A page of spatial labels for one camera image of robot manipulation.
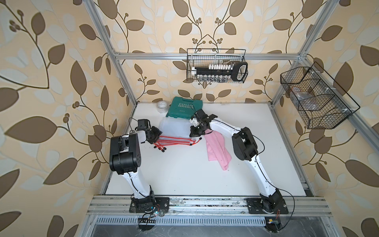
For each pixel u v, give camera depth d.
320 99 0.74
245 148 0.63
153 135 0.87
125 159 0.50
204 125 0.79
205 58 0.91
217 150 0.94
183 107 1.12
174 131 1.03
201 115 0.86
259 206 0.72
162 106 1.18
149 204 0.68
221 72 0.85
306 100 0.70
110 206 0.76
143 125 0.80
